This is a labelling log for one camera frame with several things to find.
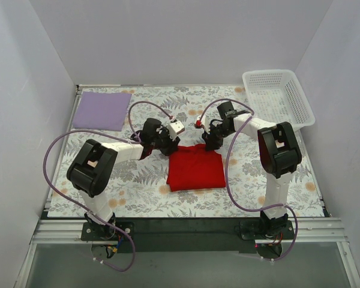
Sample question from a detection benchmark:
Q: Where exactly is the red t shirt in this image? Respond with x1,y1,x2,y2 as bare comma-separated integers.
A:
166,144,226,192

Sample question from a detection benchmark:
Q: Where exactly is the white plastic basket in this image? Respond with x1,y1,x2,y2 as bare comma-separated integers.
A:
242,69,316,131

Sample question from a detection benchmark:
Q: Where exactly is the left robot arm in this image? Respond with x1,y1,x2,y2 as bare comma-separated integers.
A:
67,118,185,240

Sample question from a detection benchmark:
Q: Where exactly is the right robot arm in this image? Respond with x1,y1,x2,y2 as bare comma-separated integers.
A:
194,98,302,239

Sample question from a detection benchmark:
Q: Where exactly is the floral table cloth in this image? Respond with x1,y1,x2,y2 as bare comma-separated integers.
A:
47,85,325,218

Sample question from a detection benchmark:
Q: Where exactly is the folded purple t shirt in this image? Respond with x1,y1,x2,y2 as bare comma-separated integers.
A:
72,92,132,131

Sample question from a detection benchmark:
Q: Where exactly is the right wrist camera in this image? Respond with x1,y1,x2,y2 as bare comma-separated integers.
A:
194,115,210,134

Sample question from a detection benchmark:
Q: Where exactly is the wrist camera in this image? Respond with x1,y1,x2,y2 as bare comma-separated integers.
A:
194,115,210,134
166,116,185,140

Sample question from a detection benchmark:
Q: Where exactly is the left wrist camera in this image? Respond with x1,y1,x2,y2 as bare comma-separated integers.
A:
166,116,185,140

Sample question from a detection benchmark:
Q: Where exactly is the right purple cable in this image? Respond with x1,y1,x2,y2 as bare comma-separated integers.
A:
197,100,298,262

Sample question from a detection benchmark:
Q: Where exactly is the purple cable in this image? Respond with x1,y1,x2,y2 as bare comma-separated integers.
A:
197,100,298,262
43,101,136,272

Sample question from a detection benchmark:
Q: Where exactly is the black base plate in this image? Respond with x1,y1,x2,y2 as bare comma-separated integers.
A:
80,217,295,257

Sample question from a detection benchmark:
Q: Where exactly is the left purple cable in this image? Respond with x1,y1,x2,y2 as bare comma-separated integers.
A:
43,101,136,272

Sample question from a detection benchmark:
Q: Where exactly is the aluminium frame rail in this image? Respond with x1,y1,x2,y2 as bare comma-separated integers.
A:
31,218,349,244

